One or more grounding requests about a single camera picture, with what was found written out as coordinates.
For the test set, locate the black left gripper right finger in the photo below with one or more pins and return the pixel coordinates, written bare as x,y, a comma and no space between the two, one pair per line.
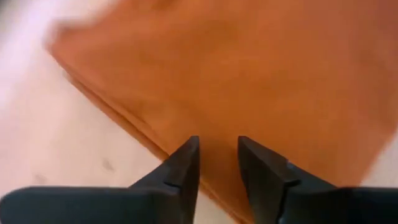
311,207

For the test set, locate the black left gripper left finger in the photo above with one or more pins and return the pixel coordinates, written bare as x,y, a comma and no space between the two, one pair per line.
93,207

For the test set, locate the orange cloth towel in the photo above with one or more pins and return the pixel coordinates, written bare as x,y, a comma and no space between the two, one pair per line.
248,77

